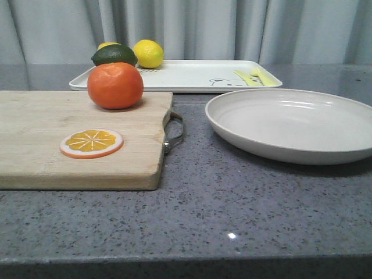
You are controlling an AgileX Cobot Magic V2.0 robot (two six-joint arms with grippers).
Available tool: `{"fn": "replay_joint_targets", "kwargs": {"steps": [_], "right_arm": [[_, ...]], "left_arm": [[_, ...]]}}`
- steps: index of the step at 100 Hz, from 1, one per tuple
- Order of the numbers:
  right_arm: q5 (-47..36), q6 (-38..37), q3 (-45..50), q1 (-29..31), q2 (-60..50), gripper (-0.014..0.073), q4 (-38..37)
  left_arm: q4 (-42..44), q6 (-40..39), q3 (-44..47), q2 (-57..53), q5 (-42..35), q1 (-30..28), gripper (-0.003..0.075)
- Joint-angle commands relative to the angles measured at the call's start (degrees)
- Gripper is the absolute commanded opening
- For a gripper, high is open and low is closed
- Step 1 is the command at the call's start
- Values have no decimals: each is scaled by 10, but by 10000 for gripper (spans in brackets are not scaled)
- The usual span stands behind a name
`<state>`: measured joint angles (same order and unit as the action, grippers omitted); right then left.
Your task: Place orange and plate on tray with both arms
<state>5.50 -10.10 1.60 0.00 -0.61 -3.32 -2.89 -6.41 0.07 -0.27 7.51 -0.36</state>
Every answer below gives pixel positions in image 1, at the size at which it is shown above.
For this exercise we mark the beige round plate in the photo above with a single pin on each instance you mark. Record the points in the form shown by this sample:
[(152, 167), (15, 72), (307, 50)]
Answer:
[(293, 126)]

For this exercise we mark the yellow lemon behind lime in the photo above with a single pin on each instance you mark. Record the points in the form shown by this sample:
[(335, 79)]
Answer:
[(105, 44)]

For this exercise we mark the white rectangular bear tray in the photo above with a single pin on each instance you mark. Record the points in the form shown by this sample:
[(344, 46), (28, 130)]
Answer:
[(203, 76)]

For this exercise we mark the dark green lime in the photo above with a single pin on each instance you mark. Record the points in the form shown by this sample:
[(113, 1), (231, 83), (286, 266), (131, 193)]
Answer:
[(114, 53)]

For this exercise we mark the wooden cutting board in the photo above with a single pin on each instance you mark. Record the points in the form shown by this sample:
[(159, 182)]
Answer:
[(34, 123)]

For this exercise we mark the orange slice piece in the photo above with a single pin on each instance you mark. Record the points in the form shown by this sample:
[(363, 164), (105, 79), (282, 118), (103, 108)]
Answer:
[(91, 144)]

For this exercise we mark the grey curtain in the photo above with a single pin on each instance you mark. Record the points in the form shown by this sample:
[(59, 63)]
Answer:
[(267, 32)]

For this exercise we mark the orange mandarin fruit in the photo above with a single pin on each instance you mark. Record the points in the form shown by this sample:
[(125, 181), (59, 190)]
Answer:
[(116, 85)]

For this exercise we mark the metal cutting board handle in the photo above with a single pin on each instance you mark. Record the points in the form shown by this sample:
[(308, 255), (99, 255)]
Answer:
[(174, 130)]

